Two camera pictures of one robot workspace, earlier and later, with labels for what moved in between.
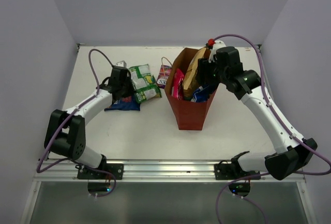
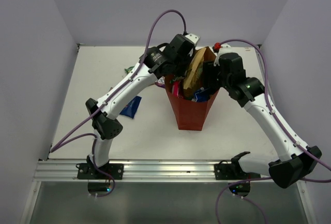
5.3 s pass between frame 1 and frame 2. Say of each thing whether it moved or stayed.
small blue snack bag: moved
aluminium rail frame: stayed
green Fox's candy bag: moved
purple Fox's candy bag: stayed
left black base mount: stayed
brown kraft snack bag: stayed
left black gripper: moved
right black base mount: stayed
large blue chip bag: stayed
